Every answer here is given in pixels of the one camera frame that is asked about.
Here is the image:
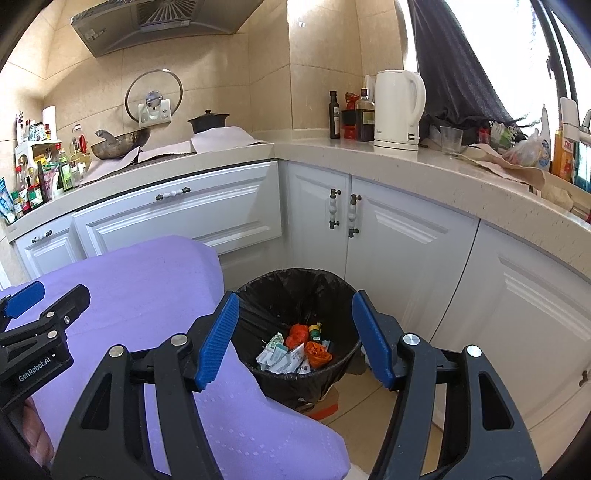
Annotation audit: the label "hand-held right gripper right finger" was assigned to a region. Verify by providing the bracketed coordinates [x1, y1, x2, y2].
[352, 290, 542, 480]

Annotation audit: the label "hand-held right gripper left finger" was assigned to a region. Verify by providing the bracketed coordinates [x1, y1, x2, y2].
[50, 291, 241, 480]

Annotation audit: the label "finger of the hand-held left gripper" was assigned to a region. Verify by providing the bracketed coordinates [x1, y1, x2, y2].
[0, 280, 47, 324]
[0, 284, 92, 356]

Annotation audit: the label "orange wrapper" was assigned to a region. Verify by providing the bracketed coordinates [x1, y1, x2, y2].
[305, 340, 334, 370]

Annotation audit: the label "white milk powder packet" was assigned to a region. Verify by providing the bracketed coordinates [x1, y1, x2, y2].
[256, 346, 308, 374]

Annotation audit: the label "red plastic bag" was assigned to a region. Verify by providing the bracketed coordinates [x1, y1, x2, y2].
[285, 324, 309, 349]

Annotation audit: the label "black lined trash bin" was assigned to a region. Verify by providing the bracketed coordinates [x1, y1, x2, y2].
[230, 268, 363, 414]

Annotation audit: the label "person's left hand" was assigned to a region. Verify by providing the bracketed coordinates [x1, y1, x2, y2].
[21, 398, 55, 472]

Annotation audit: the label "small white cabinet door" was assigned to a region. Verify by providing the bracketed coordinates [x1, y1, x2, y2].
[16, 217, 86, 282]

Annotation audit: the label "purple tablecloth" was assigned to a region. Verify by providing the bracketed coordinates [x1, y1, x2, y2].
[0, 234, 349, 480]

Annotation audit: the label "orange cardboard piece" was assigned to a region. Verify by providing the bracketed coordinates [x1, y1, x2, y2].
[302, 383, 340, 418]

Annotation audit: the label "blue packet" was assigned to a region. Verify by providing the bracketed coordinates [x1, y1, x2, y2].
[0, 178, 17, 222]

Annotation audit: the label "group of condiment bottles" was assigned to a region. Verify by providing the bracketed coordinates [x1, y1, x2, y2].
[9, 111, 93, 217]

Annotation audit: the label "wide white drawer front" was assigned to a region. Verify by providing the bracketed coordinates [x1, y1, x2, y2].
[71, 161, 283, 259]

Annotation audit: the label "narrow white cabinet door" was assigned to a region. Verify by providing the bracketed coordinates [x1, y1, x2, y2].
[284, 161, 355, 280]

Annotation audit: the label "white spice rack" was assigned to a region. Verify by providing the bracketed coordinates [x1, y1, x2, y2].
[14, 138, 63, 160]

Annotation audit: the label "large white cabinet door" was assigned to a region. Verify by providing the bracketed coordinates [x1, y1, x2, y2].
[429, 218, 591, 432]

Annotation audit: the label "steel wok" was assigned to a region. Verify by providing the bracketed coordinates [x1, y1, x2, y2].
[90, 128, 152, 160]

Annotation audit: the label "paper towel roll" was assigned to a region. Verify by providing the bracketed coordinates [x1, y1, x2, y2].
[41, 105, 57, 141]

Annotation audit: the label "flat white paper sheet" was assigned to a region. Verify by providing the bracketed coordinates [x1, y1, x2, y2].
[83, 141, 197, 183]

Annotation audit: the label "beige kitchen countertop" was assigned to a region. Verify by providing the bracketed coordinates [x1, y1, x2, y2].
[7, 138, 591, 259]

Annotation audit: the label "folded white paper sheet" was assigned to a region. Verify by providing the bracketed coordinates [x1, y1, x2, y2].
[190, 126, 269, 152]

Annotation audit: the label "red black condiment jar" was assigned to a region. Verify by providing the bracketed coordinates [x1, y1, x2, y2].
[342, 92, 360, 141]

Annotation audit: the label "clear glass cup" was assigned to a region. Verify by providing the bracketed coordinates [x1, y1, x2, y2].
[440, 126, 464, 156]

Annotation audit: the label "beige cloth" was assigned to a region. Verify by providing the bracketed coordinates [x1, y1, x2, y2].
[457, 143, 578, 208]

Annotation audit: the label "black lidded pot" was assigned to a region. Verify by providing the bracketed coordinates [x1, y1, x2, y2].
[187, 109, 230, 134]

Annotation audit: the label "dark soy sauce bottle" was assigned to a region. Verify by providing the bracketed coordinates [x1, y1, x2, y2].
[355, 88, 376, 142]

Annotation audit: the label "glass pot lid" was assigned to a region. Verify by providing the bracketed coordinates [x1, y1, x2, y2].
[126, 68, 184, 124]

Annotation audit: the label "dark olive oil bottle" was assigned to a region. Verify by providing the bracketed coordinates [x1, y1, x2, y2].
[329, 90, 341, 139]

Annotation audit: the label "white electric kettle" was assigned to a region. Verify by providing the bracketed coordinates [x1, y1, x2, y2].
[373, 69, 426, 151]

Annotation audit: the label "clear plastic bag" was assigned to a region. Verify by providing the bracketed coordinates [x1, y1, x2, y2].
[501, 129, 552, 169]

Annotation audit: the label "green white packets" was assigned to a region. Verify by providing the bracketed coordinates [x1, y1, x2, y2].
[488, 120, 520, 148]

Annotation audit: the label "white blue detergent bottle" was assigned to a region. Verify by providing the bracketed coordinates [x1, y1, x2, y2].
[538, 104, 555, 171]

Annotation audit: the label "yellow orange bottle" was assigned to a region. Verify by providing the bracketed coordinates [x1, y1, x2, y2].
[551, 129, 575, 183]

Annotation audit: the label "dark curtain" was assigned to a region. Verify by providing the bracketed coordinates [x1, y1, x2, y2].
[409, 0, 522, 134]

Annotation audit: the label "white tall container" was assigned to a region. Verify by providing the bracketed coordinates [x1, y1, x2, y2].
[560, 97, 580, 134]

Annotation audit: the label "steel range hood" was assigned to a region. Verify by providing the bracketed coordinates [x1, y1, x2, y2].
[71, 0, 264, 58]

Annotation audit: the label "bright window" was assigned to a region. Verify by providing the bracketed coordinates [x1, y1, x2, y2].
[438, 0, 591, 130]

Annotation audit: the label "cooking oil bottle red handle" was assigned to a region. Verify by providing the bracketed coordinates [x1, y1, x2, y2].
[69, 134, 90, 164]

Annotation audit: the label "white wall lid holder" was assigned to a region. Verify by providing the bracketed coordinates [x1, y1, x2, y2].
[139, 98, 172, 127]

